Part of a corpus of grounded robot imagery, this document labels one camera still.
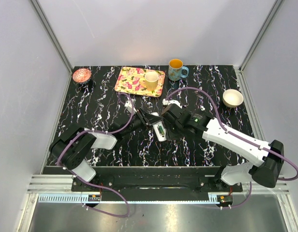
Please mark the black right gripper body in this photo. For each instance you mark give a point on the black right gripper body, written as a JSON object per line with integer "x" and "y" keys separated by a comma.
{"x": 172, "y": 131}

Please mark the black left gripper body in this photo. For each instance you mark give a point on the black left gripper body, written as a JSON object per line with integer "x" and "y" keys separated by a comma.
{"x": 143, "y": 119}

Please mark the white remote control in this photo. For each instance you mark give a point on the white remote control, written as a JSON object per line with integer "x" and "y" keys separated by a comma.
{"x": 155, "y": 127}

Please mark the green AA battery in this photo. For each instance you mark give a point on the green AA battery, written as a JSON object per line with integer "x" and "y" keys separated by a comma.
{"x": 161, "y": 131}

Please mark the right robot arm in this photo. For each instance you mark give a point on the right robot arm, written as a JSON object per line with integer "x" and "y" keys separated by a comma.
{"x": 264, "y": 160}

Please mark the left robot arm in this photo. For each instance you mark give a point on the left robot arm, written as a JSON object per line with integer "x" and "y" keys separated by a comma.
{"x": 71, "y": 148}

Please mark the yellow mug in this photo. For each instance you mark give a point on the yellow mug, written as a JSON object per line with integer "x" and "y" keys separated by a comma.
{"x": 149, "y": 81}

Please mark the floral serving tray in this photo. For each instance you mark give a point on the floral serving tray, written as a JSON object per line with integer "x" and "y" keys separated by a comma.
{"x": 131, "y": 80}

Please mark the blue patterned mug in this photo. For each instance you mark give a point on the blue patterned mug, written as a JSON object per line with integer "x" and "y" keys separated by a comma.
{"x": 176, "y": 70}

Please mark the cream bowl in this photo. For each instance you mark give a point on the cream bowl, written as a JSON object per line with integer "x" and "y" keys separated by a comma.
{"x": 232, "y": 98}

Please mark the pink patterned bowl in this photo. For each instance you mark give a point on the pink patterned bowl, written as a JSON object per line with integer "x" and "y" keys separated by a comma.
{"x": 81, "y": 75}

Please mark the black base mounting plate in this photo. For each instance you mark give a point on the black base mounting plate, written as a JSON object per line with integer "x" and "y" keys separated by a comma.
{"x": 161, "y": 183}

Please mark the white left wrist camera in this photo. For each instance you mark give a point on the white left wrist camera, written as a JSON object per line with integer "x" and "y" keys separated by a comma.
{"x": 130, "y": 106}

